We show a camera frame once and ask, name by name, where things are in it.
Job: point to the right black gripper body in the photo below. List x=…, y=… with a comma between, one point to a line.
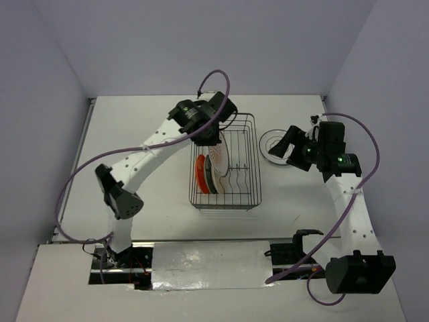
x=305, y=151

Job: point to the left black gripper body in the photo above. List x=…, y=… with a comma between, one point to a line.
x=212, y=139

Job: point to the white plate green rim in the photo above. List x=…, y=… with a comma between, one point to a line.
x=270, y=139

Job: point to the white plate orange sunburst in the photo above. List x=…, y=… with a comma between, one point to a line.
x=219, y=157

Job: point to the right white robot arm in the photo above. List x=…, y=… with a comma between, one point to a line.
x=350, y=254

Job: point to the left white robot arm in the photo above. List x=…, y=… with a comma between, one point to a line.
x=189, y=121

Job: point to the green patterned plate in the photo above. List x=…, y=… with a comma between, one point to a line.
x=208, y=176

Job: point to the cream plate floral print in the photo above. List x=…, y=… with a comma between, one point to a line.
x=222, y=184

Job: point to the silver foil sheet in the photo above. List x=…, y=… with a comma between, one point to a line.
x=210, y=265

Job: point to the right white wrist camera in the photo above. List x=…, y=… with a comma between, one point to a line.
x=315, y=122

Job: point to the wire dish rack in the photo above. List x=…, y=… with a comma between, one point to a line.
x=244, y=175

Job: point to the black metal base rail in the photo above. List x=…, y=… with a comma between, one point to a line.
x=137, y=274

